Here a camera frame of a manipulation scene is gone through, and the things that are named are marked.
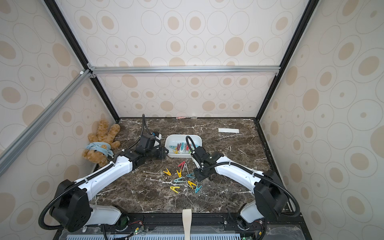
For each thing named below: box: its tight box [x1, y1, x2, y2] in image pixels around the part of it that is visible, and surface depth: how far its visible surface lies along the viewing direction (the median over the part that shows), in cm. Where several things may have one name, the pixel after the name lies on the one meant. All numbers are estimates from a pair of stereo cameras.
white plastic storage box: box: [164, 134, 203, 158], surface depth 102 cm
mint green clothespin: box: [173, 177, 187, 183], surface depth 89 cm
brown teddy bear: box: [82, 119, 121, 167], surface depth 96 cm
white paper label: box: [218, 128, 240, 134], surface depth 115 cm
